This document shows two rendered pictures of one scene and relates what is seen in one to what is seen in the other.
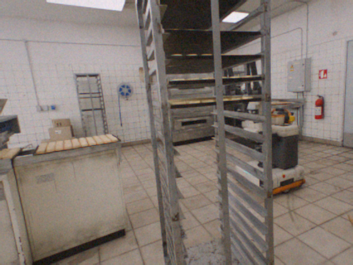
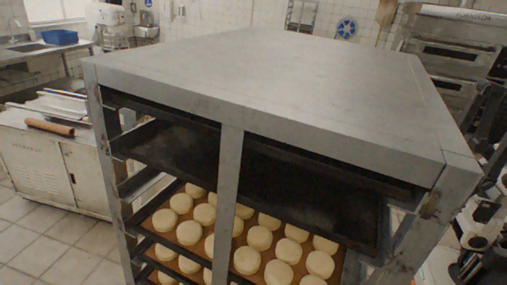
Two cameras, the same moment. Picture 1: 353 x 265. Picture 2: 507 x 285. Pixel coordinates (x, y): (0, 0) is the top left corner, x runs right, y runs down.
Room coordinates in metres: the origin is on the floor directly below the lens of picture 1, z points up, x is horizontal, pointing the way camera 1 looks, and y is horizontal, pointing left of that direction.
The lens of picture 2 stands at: (0.70, -0.26, 1.93)
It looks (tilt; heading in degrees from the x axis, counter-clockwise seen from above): 30 degrees down; 39
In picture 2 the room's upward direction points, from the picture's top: 8 degrees clockwise
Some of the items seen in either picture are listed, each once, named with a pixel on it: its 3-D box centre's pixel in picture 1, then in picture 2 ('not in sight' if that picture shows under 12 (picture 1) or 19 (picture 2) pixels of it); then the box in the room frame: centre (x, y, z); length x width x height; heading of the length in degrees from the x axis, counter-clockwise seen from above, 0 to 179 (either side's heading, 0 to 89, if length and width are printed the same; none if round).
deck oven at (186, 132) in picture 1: (191, 103); (438, 77); (5.98, 0.35, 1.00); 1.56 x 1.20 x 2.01; 117
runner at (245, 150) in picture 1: (232, 144); not in sight; (1.27, -0.15, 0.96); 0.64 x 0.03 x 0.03; 19
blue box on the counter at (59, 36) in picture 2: not in sight; (61, 36); (1.93, 4.68, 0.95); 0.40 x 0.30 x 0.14; 30
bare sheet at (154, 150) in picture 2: (191, 10); (290, 119); (1.19, 0.04, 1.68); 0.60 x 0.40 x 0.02; 19
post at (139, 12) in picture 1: (154, 142); not in sight; (1.42, 0.35, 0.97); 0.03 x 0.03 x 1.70; 19
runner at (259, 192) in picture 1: (234, 173); not in sight; (1.27, -0.15, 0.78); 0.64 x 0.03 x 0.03; 19
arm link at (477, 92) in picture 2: (224, 80); (467, 115); (2.76, -0.26, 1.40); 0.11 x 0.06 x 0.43; 27
